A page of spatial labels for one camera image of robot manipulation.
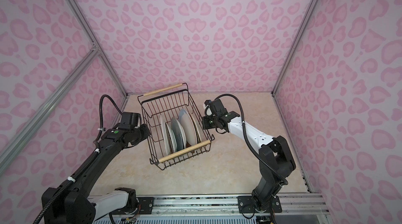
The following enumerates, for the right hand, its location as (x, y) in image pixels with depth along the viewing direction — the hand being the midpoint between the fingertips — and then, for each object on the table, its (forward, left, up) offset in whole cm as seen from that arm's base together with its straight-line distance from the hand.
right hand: (204, 121), depth 86 cm
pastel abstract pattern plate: (-6, +7, +3) cm, 10 cm away
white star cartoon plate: (-9, +3, +5) cm, 10 cm away
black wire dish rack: (+20, +25, -7) cm, 33 cm away
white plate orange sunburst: (-13, +15, +2) cm, 20 cm away
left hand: (-6, +29, +1) cm, 29 cm away
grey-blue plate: (-9, +12, +1) cm, 15 cm away
